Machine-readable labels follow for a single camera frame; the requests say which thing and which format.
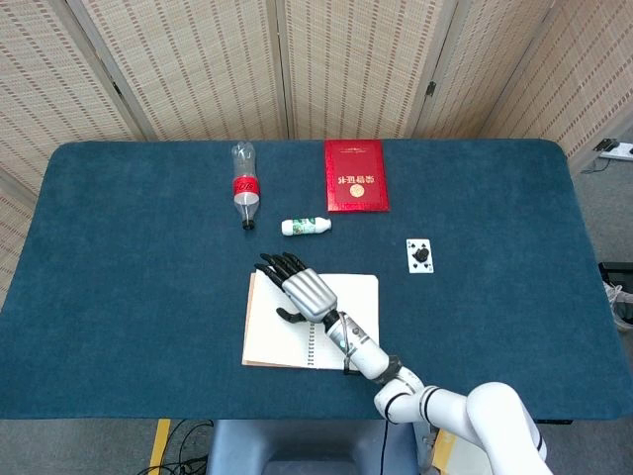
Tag kraft cover spiral notebook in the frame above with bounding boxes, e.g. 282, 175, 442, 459
241, 271, 381, 372

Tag small white green milk bottle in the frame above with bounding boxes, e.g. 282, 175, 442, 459
280, 216, 333, 238

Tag red certificate folder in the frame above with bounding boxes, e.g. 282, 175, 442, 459
323, 139, 392, 214

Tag white sneaker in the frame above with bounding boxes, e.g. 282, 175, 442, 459
597, 260, 633, 333

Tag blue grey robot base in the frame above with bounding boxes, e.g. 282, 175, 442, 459
205, 419, 434, 475

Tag ace of spades card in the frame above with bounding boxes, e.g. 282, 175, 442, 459
406, 237, 435, 275

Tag empty clear cola bottle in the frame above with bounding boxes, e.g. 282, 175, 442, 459
230, 142, 262, 233

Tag blue fabric table mat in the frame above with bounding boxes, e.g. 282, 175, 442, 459
0, 139, 625, 423

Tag woven bamboo folding screen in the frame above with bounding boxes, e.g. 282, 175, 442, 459
0, 0, 633, 308

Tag yellow cardboard box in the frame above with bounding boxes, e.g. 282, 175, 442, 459
430, 427, 464, 470

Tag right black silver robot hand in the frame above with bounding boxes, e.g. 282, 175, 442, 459
254, 251, 339, 326

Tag black floor cables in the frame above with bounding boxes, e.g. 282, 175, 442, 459
139, 419, 216, 475

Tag white power strip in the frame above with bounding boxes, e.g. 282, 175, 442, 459
594, 138, 633, 161

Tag yellow floor tape strip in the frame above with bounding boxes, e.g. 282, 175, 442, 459
148, 419, 172, 470

